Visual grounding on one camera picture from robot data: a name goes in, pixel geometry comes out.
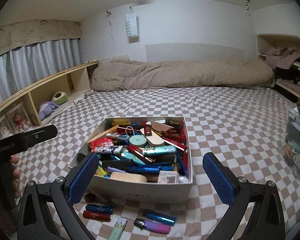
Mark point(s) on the mint green lighter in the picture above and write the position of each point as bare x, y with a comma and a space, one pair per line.
118, 229

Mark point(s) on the purple plush toy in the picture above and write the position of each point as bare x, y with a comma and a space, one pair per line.
46, 109

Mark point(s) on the white headboard panel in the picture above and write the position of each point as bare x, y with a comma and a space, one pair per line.
190, 52

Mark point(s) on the teal printed lighter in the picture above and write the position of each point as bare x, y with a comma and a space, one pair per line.
160, 150

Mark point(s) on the beige curtain valance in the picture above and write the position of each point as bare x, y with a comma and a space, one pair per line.
22, 34

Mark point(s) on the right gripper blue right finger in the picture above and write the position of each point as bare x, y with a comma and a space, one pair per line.
266, 220

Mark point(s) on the uv gel polish box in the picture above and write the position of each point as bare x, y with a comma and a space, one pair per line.
168, 177

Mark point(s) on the red lighter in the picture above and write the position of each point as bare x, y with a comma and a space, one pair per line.
103, 217

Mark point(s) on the wooden bedside shelf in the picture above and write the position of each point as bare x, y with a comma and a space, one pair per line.
73, 81

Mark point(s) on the black small box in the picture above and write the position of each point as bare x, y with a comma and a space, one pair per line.
93, 198

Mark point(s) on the white hanging tissue pouch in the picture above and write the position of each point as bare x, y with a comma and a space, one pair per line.
132, 25

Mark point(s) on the framed doll display box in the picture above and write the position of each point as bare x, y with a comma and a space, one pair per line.
18, 119

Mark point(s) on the light blue curtain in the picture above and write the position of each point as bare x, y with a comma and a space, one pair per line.
24, 66

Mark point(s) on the anime print white lighter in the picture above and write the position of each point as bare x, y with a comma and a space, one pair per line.
116, 150

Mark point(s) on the dark blue text lighter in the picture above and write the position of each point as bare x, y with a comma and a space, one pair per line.
99, 209

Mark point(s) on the white cardboard shoe box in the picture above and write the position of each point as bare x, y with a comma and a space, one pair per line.
141, 192

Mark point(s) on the beige oval case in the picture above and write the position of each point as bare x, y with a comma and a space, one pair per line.
128, 177

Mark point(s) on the pink clothes pile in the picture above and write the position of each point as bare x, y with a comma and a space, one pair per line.
282, 57

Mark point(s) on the person left hand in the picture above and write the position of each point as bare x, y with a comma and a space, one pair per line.
16, 173

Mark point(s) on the beige quilted duvet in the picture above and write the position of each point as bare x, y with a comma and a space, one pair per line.
126, 75

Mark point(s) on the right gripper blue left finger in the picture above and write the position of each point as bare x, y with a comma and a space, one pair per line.
35, 220

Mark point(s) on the wooden half-round block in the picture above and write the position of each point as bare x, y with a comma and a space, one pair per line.
161, 127

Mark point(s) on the checkered bed sheet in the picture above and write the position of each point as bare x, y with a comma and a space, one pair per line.
244, 128

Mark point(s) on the green avocado plush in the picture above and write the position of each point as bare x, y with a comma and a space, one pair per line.
59, 98

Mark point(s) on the clear plastic storage bin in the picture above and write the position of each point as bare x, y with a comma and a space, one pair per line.
291, 147

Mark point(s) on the purple pink gradient lighter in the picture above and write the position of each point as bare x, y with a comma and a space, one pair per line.
152, 226

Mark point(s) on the shiny blue lighter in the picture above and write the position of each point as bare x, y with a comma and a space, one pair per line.
159, 217

